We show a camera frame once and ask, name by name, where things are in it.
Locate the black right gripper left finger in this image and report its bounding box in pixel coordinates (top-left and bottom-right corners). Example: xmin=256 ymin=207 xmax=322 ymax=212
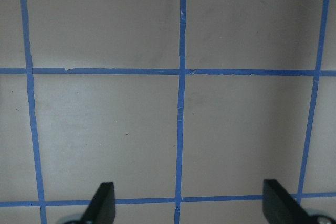
xmin=80 ymin=182 xmax=116 ymax=224

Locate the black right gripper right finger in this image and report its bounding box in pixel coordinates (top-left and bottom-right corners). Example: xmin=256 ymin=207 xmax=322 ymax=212
xmin=262 ymin=179 xmax=314 ymax=224

